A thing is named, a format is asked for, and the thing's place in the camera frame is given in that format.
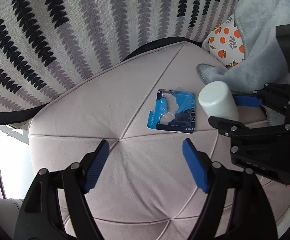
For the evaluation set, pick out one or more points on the light blue fleece blanket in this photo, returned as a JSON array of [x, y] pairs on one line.
[[264, 61]]

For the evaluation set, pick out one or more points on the white plastic bottle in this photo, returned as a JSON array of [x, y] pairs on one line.
[[217, 100]]

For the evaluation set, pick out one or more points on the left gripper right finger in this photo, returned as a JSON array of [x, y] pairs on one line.
[[199, 164]]

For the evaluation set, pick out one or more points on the patterned white black blanket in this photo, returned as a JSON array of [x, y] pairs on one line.
[[48, 47]]

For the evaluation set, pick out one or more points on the pink quilted ottoman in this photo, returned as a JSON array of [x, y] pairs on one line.
[[146, 190]]

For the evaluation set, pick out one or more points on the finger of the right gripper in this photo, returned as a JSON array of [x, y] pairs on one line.
[[247, 101], [229, 128]]

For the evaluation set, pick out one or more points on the orange print pillow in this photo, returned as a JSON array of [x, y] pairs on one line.
[[225, 43]]

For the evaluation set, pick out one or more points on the grey round trash bin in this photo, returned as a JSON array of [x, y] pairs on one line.
[[9, 211]]

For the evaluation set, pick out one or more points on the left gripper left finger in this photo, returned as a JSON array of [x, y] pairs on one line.
[[93, 163]]

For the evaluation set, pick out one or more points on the blue blister card package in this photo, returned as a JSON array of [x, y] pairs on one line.
[[174, 111]]

